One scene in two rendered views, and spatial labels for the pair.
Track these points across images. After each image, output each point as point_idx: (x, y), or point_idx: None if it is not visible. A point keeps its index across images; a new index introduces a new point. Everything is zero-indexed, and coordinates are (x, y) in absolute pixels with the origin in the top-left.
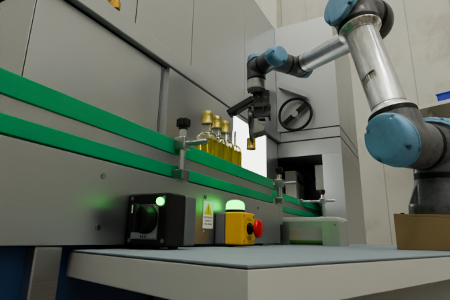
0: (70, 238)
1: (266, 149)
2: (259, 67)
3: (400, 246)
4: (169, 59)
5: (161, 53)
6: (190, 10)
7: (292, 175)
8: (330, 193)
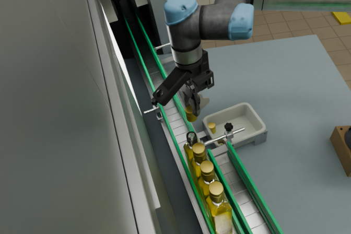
0: None
1: (106, 15)
2: (207, 39)
3: (350, 175)
4: (150, 198)
5: (158, 224)
6: None
7: None
8: (160, 15)
